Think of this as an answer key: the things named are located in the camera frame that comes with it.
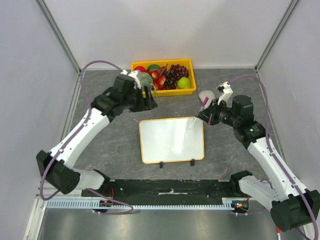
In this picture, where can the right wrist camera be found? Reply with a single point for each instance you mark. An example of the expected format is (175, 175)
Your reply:
(225, 92)

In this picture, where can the yellow plastic bin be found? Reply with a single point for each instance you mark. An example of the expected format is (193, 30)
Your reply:
(173, 92)

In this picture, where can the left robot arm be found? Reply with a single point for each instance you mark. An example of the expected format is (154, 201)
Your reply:
(57, 165)

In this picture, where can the slotted cable duct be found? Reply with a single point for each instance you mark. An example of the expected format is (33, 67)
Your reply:
(98, 203)

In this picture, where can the green pear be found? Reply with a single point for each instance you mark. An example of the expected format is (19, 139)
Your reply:
(184, 83)

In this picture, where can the red apple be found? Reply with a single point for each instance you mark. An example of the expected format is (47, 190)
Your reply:
(140, 68)

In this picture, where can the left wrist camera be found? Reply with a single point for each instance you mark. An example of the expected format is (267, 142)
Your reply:
(136, 75)

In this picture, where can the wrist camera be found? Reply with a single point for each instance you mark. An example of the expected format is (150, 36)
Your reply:
(225, 92)
(136, 75)

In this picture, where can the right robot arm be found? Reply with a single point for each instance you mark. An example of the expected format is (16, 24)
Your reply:
(290, 203)

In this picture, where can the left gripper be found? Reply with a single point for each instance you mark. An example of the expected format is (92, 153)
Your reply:
(147, 104)

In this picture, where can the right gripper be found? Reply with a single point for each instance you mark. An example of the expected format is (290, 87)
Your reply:
(212, 114)

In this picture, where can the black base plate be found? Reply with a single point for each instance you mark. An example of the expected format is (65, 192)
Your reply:
(167, 192)

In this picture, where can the red marker pen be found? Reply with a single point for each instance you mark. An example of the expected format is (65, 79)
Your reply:
(278, 231)

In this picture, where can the yellow framed whiteboard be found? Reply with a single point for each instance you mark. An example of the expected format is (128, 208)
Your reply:
(171, 140)

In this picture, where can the green orange mango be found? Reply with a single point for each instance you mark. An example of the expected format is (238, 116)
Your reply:
(153, 67)

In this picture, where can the dark purple grape bunch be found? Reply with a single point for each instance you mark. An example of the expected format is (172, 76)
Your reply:
(173, 75)

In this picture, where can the green netted melon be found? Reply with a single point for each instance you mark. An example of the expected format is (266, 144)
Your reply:
(146, 80)

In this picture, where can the red yellow cherry bunch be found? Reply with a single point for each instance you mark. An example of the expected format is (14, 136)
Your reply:
(159, 77)

